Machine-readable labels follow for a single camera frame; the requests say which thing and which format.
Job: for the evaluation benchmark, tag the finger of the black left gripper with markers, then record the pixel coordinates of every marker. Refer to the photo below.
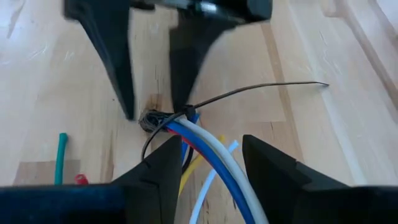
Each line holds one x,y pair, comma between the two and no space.
192,62
105,46

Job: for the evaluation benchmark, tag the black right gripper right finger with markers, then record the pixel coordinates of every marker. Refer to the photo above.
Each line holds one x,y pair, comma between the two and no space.
280,186

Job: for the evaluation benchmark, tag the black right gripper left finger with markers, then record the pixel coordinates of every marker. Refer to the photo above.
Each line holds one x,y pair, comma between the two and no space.
155,186

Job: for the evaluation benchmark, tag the black zip tie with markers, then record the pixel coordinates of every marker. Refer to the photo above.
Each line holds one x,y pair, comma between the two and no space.
248,90

